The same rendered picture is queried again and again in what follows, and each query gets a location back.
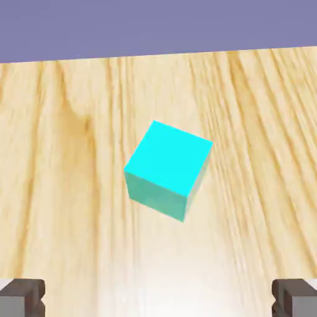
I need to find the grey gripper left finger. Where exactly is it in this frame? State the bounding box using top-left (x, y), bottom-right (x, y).
top-left (0, 278), bottom-right (46, 317)

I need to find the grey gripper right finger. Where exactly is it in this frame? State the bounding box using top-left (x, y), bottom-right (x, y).
top-left (271, 278), bottom-right (317, 317)

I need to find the small cyan cube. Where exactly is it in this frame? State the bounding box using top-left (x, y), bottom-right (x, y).
top-left (123, 119), bottom-right (214, 223)

